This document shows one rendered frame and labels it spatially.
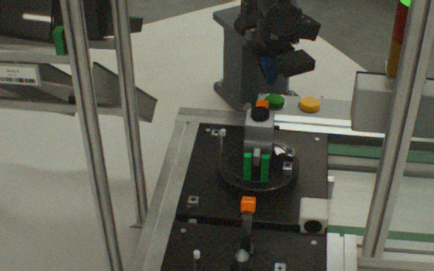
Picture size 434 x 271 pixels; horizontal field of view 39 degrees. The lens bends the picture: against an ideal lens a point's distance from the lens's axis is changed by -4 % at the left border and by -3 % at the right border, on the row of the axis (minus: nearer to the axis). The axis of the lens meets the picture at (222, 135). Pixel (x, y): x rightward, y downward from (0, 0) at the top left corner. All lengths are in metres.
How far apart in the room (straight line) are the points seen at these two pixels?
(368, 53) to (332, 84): 1.89
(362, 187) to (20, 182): 0.66
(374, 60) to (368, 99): 2.52
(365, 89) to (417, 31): 0.12
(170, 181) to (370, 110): 0.41
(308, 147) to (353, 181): 0.10
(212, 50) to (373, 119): 0.85
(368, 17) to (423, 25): 3.02
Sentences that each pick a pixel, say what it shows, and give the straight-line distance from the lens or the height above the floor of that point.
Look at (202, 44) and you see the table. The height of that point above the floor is 0.86.
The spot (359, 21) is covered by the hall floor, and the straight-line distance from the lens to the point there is 3.70.
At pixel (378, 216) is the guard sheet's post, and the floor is 1.05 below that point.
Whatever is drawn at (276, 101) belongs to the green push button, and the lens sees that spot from 1.23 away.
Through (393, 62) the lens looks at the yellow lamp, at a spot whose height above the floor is 1.28.
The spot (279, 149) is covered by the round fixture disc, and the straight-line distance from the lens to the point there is 1.09.
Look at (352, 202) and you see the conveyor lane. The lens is 1.11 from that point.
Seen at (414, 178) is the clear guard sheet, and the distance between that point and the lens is 0.88.
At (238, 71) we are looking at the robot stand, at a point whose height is 0.96.
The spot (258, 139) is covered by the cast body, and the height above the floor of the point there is 1.06.
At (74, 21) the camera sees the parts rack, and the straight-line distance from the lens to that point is 0.71.
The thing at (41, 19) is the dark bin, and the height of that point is 1.33.
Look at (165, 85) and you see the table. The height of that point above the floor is 0.86.
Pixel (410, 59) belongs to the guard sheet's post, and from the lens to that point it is 0.75.
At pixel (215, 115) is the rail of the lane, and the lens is 1.21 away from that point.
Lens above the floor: 1.68
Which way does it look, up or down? 38 degrees down
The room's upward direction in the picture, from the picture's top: straight up
